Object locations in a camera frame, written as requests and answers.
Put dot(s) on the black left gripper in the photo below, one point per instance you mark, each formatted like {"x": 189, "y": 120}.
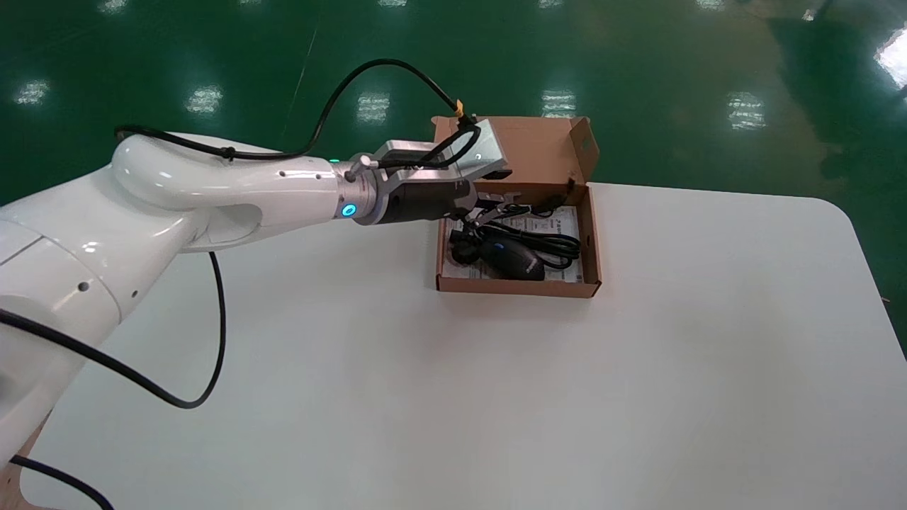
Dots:
{"x": 425, "y": 202}

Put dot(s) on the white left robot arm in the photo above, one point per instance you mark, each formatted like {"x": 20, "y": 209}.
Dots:
{"x": 212, "y": 191}

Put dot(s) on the brown cardboard box with lid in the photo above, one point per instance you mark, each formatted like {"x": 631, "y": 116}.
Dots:
{"x": 553, "y": 145}

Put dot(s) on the white printed instruction sheet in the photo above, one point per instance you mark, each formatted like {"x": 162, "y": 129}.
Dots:
{"x": 567, "y": 271}

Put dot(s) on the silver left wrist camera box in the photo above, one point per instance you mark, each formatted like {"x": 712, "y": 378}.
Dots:
{"x": 489, "y": 152}

